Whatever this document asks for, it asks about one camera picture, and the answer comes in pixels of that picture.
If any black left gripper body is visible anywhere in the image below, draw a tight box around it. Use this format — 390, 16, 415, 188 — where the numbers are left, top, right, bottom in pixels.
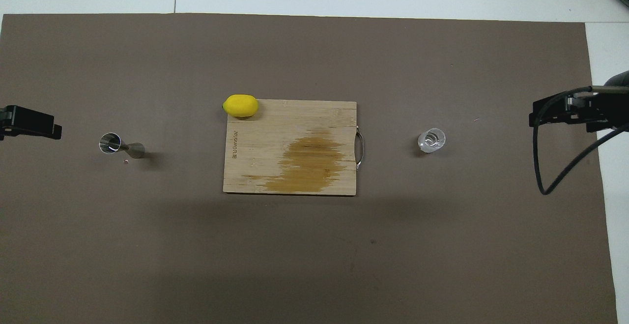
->
0, 105, 25, 141

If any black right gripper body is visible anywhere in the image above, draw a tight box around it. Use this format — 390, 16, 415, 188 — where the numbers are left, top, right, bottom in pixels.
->
576, 93, 629, 133

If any steel double jigger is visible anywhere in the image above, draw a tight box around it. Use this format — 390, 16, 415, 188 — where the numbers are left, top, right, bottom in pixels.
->
99, 133, 146, 159

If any small clear glass cup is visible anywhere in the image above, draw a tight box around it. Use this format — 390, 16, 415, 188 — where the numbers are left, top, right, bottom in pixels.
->
417, 128, 446, 154

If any large brown table mat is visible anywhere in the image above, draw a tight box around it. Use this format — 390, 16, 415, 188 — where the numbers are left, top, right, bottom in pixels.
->
0, 13, 619, 324

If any yellow lemon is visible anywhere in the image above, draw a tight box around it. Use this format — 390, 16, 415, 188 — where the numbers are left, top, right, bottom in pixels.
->
223, 94, 259, 118

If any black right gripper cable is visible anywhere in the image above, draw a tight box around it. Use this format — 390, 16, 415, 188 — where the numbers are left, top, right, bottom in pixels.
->
534, 86, 629, 196

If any wooden cutting board, metal handle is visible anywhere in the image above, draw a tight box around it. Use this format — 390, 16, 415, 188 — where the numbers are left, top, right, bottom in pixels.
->
223, 99, 365, 197

